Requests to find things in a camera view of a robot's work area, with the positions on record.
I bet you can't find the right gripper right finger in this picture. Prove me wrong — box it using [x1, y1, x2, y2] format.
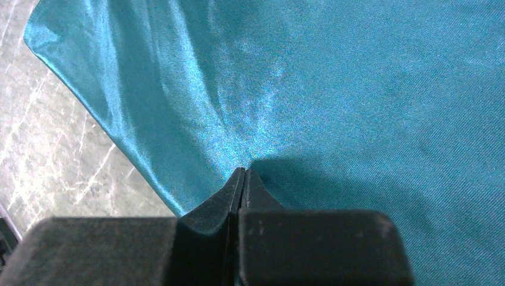
[236, 170, 415, 285]

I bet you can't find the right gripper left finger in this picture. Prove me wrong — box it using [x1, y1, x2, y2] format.
[1, 168, 245, 285]

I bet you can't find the teal cloth napkin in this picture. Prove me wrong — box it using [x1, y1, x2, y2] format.
[24, 1, 504, 285]

